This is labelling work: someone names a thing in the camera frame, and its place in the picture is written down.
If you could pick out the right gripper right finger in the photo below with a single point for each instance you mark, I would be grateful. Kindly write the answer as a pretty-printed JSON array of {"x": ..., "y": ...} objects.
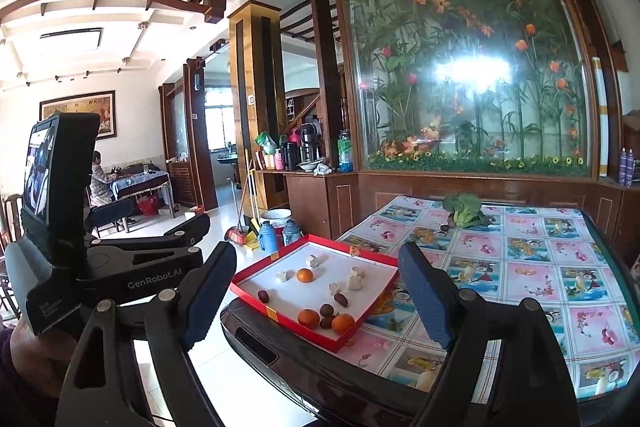
[{"x": 532, "y": 384}]

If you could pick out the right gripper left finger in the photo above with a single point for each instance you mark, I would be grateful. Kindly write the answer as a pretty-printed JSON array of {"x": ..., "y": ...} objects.
[{"x": 102, "y": 386}]

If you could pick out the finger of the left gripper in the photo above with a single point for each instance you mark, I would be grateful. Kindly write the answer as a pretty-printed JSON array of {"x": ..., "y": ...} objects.
[
  {"x": 138, "y": 243},
  {"x": 190, "y": 231}
]

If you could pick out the dark red date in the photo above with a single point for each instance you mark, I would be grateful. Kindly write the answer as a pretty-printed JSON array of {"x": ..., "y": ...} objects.
[
  {"x": 341, "y": 299},
  {"x": 263, "y": 296},
  {"x": 326, "y": 322}
]

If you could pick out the orange tangerine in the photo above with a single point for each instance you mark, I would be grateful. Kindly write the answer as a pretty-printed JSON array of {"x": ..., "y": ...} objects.
[
  {"x": 305, "y": 275},
  {"x": 341, "y": 323},
  {"x": 308, "y": 318}
]

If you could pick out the brown kiwi fruit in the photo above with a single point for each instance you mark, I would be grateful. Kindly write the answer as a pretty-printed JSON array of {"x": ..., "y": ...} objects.
[{"x": 326, "y": 310}]

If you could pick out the operator left hand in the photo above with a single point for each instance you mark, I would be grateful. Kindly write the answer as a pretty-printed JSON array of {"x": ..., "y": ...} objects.
[{"x": 42, "y": 361}]

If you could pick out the red dustpan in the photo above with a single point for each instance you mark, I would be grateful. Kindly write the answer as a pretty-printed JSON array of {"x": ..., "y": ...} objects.
[{"x": 236, "y": 235}]

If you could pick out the seated person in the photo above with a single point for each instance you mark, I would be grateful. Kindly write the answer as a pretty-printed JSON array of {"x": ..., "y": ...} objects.
[{"x": 100, "y": 187}]

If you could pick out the white bucket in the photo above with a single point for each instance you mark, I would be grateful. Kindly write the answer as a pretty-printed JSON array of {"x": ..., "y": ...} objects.
[{"x": 277, "y": 217}]

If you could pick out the grey blue thermos jug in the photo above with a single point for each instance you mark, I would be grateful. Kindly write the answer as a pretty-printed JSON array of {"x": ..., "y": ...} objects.
[{"x": 291, "y": 233}]

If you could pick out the fruit pattern tablecloth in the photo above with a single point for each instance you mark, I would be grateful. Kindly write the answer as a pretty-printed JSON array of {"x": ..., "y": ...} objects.
[{"x": 554, "y": 255}]

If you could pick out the red white tray box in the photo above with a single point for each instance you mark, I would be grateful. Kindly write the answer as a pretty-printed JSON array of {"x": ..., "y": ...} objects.
[{"x": 288, "y": 298}]

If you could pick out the black thermos flask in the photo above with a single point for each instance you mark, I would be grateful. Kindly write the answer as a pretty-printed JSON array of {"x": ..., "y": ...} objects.
[{"x": 309, "y": 143}]

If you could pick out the green label water bottle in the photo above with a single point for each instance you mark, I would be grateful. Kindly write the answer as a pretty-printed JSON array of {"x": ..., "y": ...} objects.
[{"x": 344, "y": 150}]

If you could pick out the green leafy vegetable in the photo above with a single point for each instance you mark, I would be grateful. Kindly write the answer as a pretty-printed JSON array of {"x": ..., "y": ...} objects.
[{"x": 465, "y": 211}]

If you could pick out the wooden pillar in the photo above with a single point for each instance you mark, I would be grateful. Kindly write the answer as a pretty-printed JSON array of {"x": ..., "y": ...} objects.
[{"x": 257, "y": 80}]

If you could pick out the purple bottle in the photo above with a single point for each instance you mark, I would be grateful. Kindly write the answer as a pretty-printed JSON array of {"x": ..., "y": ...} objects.
[
  {"x": 622, "y": 167},
  {"x": 629, "y": 171}
]

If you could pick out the floral glass partition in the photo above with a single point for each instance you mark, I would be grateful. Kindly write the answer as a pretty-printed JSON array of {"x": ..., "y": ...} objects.
[{"x": 471, "y": 86}]

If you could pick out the phone on gripper mount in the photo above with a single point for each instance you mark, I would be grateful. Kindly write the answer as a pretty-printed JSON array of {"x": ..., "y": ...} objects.
[{"x": 58, "y": 167}]

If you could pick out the framed wall painting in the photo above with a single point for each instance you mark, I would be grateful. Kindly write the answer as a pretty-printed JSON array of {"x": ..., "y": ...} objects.
[{"x": 101, "y": 103}]

